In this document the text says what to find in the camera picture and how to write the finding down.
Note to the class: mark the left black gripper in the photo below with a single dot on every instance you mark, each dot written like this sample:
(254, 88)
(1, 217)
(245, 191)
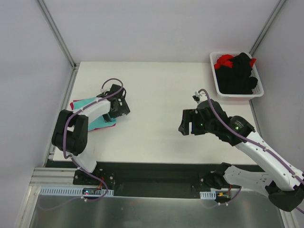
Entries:
(121, 107)

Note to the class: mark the left aluminium frame post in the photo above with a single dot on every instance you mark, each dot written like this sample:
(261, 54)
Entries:
(55, 31)

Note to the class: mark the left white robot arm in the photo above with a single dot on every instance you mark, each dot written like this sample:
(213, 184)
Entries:
(72, 127)

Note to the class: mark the aluminium frame post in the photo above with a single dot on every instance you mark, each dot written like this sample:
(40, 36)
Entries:
(267, 26)
(55, 31)

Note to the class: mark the right grey cable duct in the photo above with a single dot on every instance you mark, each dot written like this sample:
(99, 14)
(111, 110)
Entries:
(208, 195)

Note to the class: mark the aluminium front rail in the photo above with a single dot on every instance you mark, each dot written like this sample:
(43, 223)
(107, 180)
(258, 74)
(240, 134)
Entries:
(53, 177)

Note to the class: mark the black t shirt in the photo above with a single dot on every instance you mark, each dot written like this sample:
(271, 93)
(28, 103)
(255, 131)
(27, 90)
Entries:
(235, 81)

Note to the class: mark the teal t shirt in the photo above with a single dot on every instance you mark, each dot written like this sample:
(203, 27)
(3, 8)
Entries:
(98, 123)

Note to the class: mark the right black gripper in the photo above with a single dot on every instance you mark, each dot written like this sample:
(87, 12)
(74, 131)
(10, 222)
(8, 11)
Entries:
(193, 121)

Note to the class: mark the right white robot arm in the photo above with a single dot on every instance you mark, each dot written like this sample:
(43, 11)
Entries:
(280, 182)

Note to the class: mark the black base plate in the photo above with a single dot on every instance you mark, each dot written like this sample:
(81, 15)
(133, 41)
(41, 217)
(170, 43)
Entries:
(157, 180)

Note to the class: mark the grey cable duct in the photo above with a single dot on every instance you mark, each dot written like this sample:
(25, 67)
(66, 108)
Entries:
(75, 191)
(208, 195)

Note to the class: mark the right aluminium frame post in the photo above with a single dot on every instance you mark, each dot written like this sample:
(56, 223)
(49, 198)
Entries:
(267, 26)

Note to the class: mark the left grey cable duct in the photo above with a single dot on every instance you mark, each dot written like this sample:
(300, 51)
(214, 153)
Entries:
(75, 191)

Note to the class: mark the red t shirt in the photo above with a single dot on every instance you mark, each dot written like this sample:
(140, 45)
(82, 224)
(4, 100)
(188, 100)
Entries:
(240, 61)

